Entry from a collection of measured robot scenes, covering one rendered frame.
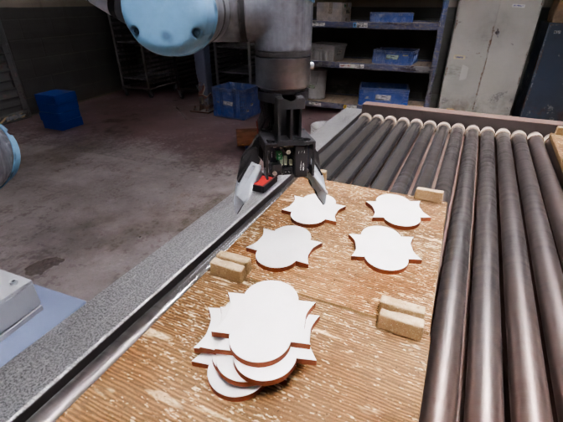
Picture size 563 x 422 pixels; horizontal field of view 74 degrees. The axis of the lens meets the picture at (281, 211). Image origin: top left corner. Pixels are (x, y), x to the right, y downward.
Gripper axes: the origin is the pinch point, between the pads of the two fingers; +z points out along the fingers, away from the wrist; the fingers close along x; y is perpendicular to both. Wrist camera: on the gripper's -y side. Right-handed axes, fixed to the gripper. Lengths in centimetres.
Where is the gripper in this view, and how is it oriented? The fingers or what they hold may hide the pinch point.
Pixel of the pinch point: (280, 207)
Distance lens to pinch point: 63.7
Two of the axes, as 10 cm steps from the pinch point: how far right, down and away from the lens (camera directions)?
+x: 9.8, -1.0, 1.9
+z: 0.0, 8.7, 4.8
